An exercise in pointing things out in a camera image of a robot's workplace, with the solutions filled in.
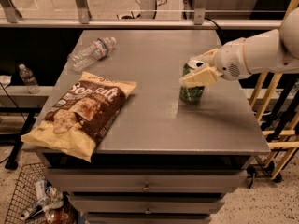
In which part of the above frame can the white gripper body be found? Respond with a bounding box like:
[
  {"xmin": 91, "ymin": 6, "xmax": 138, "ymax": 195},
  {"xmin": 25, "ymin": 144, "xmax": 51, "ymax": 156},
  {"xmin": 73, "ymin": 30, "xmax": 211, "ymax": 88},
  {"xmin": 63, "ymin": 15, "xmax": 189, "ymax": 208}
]
[{"xmin": 213, "ymin": 37, "xmax": 250, "ymax": 81}]

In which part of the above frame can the brown and yellow chip bag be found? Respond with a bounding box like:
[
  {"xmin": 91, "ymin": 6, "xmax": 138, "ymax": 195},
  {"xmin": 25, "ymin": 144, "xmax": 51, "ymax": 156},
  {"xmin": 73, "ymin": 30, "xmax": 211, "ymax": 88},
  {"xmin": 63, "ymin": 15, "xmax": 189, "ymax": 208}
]
[{"xmin": 21, "ymin": 72, "xmax": 136, "ymax": 161}]

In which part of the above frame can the black table leg stand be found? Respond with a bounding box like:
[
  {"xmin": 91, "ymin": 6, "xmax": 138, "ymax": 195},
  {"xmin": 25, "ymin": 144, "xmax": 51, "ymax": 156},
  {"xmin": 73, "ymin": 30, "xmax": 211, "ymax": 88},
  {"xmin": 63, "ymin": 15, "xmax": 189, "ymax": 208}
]
[{"xmin": 0, "ymin": 107, "xmax": 40, "ymax": 170}]

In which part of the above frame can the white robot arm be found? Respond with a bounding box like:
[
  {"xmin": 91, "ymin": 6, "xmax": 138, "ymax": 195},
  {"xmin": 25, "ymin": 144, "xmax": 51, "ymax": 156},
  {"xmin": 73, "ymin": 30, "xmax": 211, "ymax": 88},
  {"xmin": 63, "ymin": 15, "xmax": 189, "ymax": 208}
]
[{"xmin": 179, "ymin": 8, "xmax": 299, "ymax": 88}]

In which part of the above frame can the grey drawer cabinet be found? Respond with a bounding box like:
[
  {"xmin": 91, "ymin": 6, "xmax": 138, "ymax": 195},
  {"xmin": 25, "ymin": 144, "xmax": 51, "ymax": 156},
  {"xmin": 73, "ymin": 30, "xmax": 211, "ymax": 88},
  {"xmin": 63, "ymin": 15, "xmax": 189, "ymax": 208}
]
[{"xmin": 37, "ymin": 30, "xmax": 268, "ymax": 224}]

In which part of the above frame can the green soda can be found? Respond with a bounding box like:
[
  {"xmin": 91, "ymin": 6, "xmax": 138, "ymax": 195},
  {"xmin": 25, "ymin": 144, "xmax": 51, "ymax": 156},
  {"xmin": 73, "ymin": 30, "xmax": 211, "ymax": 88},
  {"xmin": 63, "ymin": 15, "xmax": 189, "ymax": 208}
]
[{"xmin": 179, "ymin": 60, "xmax": 205, "ymax": 104}]

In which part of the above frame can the wire basket with items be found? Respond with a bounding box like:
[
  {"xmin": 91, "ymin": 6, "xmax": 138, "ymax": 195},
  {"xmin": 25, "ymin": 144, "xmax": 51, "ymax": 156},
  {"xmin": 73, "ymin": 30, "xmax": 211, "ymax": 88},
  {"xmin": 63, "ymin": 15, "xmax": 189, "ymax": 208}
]
[{"xmin": 4, "ymin": 163, "xmax": 77, "ymax": 224}]

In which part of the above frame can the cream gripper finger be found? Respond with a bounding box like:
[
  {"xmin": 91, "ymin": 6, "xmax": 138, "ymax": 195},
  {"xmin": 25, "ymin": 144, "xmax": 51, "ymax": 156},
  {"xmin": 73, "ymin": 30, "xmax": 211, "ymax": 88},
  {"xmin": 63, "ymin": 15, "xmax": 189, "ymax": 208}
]
[
  {"xmin": 179, "ymin": 63, "xmax": 222, "ymax": 88},
  {"xmin": 188, "ymin": 49, "xmax": 218, "ymax": 65}
]

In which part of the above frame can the clear plastic water bottle lying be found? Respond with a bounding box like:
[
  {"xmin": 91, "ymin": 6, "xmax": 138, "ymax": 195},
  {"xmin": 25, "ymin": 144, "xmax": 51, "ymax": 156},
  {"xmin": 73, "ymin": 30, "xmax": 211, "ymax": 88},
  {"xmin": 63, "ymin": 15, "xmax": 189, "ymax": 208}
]
[{"xmin": 67, "ymin": 37, "xmax": 117, "ymax": 72}]

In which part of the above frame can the metal railing frame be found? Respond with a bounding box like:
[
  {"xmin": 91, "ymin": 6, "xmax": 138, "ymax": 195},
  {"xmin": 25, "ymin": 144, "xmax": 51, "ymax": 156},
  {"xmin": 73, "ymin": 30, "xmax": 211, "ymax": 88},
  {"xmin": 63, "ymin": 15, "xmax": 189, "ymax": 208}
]
[{"xmin": 0, "ymin": 0, "xmax": 281, "ymax": 30}]

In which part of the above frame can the small upright water bottle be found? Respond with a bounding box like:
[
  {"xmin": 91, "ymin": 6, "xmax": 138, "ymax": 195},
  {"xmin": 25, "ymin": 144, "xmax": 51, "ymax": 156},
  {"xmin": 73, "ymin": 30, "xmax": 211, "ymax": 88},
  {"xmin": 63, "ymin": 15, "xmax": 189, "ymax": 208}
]
[{"xmin": 19, "ymin": 64, "xmax": 40, "ymax": 94}]

